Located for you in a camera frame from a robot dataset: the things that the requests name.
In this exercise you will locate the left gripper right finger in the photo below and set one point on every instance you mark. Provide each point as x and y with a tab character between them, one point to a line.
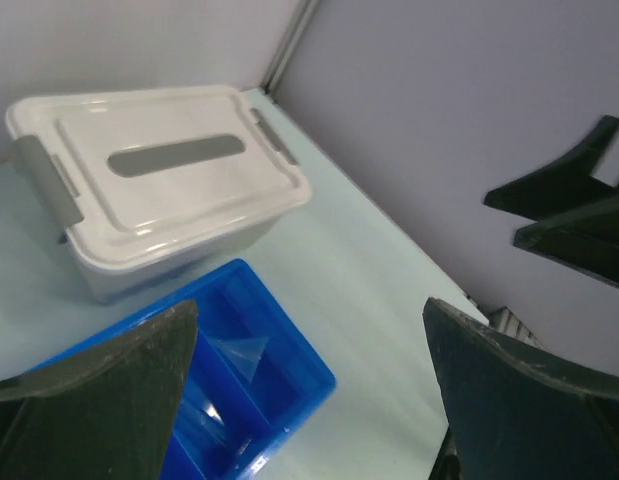
518	412

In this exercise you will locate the blue divided plastic tray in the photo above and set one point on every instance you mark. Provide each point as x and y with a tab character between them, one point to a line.
226	429

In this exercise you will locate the white plastic bin lid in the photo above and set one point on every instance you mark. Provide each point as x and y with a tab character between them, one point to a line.
161	168

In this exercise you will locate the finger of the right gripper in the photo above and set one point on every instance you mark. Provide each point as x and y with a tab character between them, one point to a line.
585	239
563	184

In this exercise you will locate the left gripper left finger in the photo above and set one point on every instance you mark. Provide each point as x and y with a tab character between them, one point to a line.
104	413

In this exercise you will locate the beige plastic storage bin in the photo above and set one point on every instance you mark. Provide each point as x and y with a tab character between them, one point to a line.
108	279

